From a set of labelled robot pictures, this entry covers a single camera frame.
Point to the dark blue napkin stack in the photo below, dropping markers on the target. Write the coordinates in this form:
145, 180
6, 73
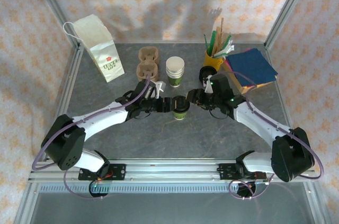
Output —
251, 65

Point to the aluminium frame leg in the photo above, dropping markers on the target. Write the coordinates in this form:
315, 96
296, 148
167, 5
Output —
26, 202
315, 202

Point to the black cup lid stack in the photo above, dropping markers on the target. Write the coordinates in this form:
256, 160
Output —
208, 71

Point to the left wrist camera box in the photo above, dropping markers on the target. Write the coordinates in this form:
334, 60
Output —
159, 86

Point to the wooden coffee stirrer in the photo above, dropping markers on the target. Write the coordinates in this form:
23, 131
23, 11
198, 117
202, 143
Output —
217, 38
222, 30

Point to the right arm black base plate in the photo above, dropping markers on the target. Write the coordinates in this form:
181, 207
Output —
225, 172

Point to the wide aluminium mounting rail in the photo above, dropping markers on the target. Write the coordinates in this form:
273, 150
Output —
172, 171

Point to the white paper takeout bag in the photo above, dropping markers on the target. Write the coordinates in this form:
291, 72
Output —
100, 49

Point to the yellow holder cup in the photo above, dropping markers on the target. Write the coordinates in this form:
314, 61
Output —
210, 62

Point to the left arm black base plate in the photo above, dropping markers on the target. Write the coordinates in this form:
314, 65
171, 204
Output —
117, 172

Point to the stack of paper cups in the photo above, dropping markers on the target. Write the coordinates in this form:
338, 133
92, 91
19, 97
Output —
174, 73

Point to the white wrapped straw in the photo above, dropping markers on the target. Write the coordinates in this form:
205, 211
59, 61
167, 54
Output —
225, 50
226, 41

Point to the orange napkin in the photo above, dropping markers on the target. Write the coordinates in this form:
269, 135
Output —
267, 83

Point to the brown pulp cup carrier stack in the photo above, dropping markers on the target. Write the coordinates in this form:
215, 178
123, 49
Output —
147, 59

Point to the green wrapped straw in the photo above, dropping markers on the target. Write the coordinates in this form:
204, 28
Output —
213, 38
206, 42

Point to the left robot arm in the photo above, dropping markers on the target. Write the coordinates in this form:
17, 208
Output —
100, 122

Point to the black plastic cup lid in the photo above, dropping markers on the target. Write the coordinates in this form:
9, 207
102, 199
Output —
182, 104

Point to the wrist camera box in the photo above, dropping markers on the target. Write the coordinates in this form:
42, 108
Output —
209, 87
159, 86

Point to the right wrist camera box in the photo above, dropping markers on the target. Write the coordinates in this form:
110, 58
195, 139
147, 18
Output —
209, 87

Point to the green paper coffee cup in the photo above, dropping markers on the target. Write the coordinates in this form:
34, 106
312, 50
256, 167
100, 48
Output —
180, 115

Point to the aluminium frame post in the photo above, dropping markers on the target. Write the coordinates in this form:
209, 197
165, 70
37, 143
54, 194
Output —
54, 4
290, 4

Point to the aluminium side rail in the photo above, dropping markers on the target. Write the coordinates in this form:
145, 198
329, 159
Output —
272, 61
68, 89

